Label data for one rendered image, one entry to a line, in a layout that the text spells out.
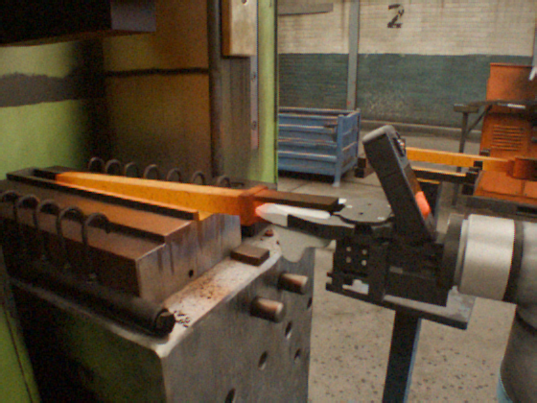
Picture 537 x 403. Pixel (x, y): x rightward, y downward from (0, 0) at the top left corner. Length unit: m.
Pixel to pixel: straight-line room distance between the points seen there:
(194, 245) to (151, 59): 0.45
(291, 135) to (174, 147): 3.54
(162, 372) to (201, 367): 0.06
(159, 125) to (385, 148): 0.56
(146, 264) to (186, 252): 0.07
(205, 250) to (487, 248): 0.32
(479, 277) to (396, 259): 0.08
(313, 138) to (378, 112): 4.17
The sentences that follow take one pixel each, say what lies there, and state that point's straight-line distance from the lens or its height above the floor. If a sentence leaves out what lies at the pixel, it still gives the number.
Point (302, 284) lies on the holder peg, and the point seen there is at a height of 0.88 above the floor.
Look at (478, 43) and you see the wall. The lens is 7.95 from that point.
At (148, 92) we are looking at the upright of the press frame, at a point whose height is 1.12.
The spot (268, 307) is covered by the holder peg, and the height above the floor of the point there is 0.88.
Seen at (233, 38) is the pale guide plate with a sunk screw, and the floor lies 1.21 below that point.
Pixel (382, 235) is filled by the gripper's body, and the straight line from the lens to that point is 0.39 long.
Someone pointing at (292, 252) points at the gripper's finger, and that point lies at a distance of 0.44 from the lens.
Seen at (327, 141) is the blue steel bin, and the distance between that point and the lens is 4.19.
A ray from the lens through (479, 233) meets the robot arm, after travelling 0.38.
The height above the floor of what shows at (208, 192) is 1.02.
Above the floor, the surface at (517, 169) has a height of 0.98.
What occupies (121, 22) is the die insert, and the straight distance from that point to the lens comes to 0.54.
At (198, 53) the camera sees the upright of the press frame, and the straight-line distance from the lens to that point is 0.77.
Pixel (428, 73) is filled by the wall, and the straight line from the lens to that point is 8.05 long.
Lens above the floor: 1.16
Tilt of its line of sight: 18 degrees down
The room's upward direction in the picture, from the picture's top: straight up
